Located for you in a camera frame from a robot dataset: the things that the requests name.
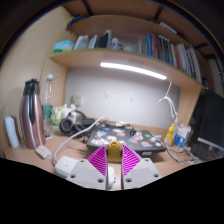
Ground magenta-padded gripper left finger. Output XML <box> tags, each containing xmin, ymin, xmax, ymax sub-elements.
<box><xmin>65</xmin><ymin>145</ymin><xmax>109</xmax><ymax>191</ymax></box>

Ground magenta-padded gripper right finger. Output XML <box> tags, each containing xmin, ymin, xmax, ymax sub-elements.
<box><xmin>119</xmin><ymin>144</ymin><xmax>163</xmax><ymax>191</ymax></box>

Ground yellow charger block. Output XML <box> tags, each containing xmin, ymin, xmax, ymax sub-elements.
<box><xmin>105</xmin><ymin>140</ymin><xmax>124</xmax><ymax>163</ymax></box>

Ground grey laptop stand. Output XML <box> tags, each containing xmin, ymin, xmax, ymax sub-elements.
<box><xmin>139</xmin><ymin>150</ymin><xmax>164</xmax><ymax>159</ymax></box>

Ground black laptop with stickers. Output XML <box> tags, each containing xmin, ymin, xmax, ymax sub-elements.
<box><xmin>86</xmin><ymin>123</ymin><xmax>167</xmax><ymax>155</ymax></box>

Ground white power strip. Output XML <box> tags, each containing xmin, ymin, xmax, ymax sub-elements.
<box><xmin>54</xmin><ymin>155</ymin><xmax>116</xmax><ymax>186</ymax></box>

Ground small yellow bottle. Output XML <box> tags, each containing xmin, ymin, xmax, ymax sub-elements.
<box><xmin>163</xmin><ymin>123</ymin><xmax>176</xmax><ymax>147</ymax></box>

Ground black headphones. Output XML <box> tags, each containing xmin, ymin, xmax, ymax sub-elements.
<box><xmin>59</xmin><ymin>109</ymin><xmax>88</xmax><ymax>136</ymax></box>

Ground small white block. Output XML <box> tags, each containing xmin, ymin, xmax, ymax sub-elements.
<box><xmin>34</xmin><ymin>144</ymin><xmax>53</xmax><ymax>160</ymax></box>

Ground blue and white box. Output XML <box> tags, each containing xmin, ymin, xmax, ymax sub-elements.
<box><xmin>173</xmin><ymin>123</ymin><xmax>192</xmax><ymax>149</ymax></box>

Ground green and white plush toy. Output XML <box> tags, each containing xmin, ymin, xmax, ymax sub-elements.
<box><xmin>51</xmin><ymin>103</ymin><xmax>78</xmax><ymax>126</ymax></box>

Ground pink metal thermos flask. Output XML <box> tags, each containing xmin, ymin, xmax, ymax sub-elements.
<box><xmin>18</xmin><ymin>78</ymin><xmax>47</xmax><ymax>150</ymax></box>

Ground clear plastic water bottle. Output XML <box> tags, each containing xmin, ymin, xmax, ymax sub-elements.
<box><xmin>41</xmin><ymin>73</ymin><xmax>56</xmax><ymax>140</ymax></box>

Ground black monitor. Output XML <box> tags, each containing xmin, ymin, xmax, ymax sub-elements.
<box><xmin>189</xmin><ymin>88</ymin><xmax>224</xmax><ymax>161</ymax></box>

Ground white cylindrical case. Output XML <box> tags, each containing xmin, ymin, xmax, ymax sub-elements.
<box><xmin>4</xmin><ymin>115</ymin><xmax>21</xmax><ymax>149</ymax></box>

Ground white led light bar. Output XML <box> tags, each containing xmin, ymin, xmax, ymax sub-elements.
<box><xmin>99</xmin><ymin>61</ymin><xmax>168</xmax><ymax>81</ymax></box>

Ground wooden shelf unit with books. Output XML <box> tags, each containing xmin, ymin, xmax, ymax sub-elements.
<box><xmin>49</xmin><ymin>1</ymin><xmax>214</xmax><ymax>91</ymax></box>

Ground white power strip cable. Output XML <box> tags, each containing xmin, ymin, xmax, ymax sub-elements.
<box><xmin>52</xmin><ymin>115</ymin><xmax>108</xmax><ymax>165</ymax></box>

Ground black cable bundle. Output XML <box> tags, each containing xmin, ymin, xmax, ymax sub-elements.
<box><xmin>164</xmin><ymin>144</ymin><xmax>201</xmax><ymax>166</ymax></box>

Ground white wall socket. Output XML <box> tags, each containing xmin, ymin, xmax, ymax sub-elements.
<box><xmin>71</xmin><ymin>95</ymin><xmax>83</xmax><ymax>107</ymax></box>

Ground white hanging lamp cable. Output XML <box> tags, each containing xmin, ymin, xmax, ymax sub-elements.
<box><xmin>143</xmin><ymin>79</ymin><xmax>179</xmax><ymax>126</ymax></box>

